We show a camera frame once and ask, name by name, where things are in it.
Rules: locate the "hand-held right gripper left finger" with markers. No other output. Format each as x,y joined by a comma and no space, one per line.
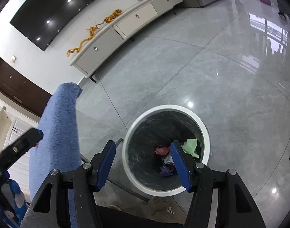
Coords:
104,168

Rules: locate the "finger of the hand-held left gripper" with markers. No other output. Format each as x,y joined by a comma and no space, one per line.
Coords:
24,142

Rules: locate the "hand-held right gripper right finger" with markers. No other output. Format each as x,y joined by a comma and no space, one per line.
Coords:
180,168

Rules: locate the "purple wrapper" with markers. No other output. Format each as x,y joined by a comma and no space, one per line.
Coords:
166,171

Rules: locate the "green and white wrapper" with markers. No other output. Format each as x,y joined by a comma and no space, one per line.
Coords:
191,147

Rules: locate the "red snack wrapper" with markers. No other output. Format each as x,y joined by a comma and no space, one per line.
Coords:
162,150

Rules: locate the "white round trash bin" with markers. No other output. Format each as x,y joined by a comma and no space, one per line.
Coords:
145,133

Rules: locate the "white low cabinet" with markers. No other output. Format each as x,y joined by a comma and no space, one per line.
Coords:
17,128

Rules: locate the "blue tablecloth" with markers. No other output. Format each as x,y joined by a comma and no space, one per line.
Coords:
57,133

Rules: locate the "beige slipper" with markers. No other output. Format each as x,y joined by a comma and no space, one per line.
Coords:
165,210

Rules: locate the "dark brown door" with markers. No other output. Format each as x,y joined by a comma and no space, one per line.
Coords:
19,87

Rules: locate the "long golden dragon figurine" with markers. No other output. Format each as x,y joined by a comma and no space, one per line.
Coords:
88,34

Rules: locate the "white television console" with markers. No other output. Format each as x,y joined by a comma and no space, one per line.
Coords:
126,28

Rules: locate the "short golden dragon figurine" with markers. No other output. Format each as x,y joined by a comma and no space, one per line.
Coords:
113,16

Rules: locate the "beige wall switch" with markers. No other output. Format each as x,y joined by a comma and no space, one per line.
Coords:
13,58

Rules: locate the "black wall television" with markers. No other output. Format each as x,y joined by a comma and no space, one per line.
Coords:
64,7

